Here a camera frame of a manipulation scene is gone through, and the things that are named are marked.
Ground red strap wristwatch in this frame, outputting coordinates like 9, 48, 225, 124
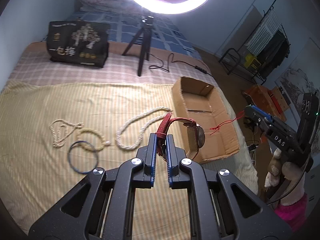
156, 113, 206, 160

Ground thick twisted pearl necklace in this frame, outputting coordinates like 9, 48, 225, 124
115, 106, 173, 151

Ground blue bangle ring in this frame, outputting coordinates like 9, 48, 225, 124
68, 141, 99, 175

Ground right hand in white glove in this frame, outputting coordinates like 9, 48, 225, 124
264, 148, 305, 206

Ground orange box on floor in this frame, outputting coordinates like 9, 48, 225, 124
242, 85, 289, 122

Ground landscape painting scroll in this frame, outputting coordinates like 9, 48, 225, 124
276, 38, 319, 130

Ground black metal chair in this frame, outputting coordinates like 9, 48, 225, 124
219, 48, 241, 75

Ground black clothes rack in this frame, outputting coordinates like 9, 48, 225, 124
241, 4, 291, 83

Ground open cardboard box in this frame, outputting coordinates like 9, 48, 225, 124
172, 77, 240, 164

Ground pink plaid bed sheet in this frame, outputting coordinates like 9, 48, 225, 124
9, 42, 217, 86

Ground black mini tripod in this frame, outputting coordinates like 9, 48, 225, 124
122, 16, 154, 77

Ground black printed snack bag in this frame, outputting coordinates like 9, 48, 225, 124
46, 20, 110, 68

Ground black camera box right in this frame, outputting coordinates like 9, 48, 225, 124
297, 92, 319, 152

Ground thin pearl necklace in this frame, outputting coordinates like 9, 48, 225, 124
49, 119, 84, 149

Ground black power cable with switch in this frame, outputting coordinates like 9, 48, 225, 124
148, 52, 216, 77

